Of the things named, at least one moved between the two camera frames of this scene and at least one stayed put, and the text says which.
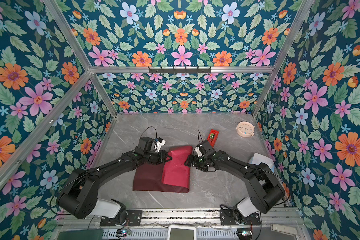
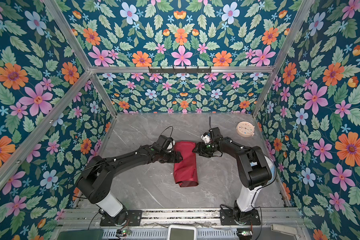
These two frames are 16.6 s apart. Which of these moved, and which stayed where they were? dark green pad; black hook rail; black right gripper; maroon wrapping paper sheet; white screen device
Moved: maroon wrapping paper sheet; black right gripper
Stayed: dark green pad; white screen device; black hook rail
